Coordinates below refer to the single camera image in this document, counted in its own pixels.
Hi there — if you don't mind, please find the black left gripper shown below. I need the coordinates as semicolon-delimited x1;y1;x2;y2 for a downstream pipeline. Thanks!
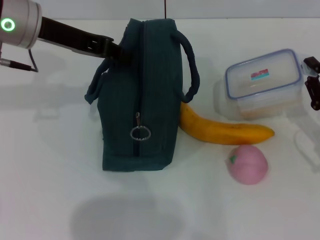
36;15;133;65

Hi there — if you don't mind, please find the dark teal fabric lunch bag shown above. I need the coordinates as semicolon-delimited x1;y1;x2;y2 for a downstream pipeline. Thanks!
84;17;201;173

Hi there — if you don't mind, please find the clear plastic food container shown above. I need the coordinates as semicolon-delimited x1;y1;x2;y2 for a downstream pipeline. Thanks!
213;48;308;121

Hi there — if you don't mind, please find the pink toy peach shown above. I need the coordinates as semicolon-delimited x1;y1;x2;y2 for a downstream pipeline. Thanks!
225;145;271;186

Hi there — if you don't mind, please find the yellow banana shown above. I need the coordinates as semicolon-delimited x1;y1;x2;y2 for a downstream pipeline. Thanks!
178;101;276;146

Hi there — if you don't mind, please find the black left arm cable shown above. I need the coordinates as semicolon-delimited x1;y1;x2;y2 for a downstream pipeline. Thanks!
14;48;40;74

